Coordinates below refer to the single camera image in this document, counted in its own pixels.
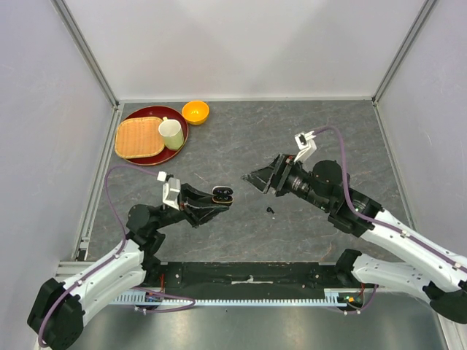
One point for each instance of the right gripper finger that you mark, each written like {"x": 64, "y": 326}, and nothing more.
{"x": 262, "y": 185}
{"x": 264, "y": 173}

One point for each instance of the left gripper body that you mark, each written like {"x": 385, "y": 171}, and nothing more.
{"x": 187, "y": 208}

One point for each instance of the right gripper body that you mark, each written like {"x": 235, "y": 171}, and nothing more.
{"x": 284, "y": 168}

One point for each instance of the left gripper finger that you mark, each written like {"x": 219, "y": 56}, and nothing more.
{"x": 190, "y": 195}
{"x": 203, "y": 213}

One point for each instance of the black earbud charging case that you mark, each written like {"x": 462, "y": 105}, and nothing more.
{"x": 222, "y": 194}

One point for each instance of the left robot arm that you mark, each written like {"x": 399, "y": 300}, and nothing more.
{"x": 63, "y": 308}

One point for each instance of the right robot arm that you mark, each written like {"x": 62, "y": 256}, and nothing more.
{"x": 426, "y": 270}

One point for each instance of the red round tray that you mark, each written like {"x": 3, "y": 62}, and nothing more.
{"x": 166, "y": 154}

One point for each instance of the pale green cup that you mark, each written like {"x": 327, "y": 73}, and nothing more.
{"x": 172, "y": 134}

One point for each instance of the woven bamboo mat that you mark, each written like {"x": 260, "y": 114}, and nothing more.
{"x": 139, "y": 138}

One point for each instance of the orange bowl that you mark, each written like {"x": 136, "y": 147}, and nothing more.
{"x": 196, "y": 112}

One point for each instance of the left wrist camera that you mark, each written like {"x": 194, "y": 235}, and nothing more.
{"x": 171, "y": 192}

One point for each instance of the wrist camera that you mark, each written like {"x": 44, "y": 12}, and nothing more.
{"x": 306, "y": 146}
{"x": 171, "y": 192}

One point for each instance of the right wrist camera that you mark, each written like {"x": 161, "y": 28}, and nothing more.
{"x": 306, "y": 146}

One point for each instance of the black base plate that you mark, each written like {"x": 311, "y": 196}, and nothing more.
{"x": 313, "y": 274}

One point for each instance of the slotted cable duct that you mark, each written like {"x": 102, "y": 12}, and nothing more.
{"x": 243, "y": 297}

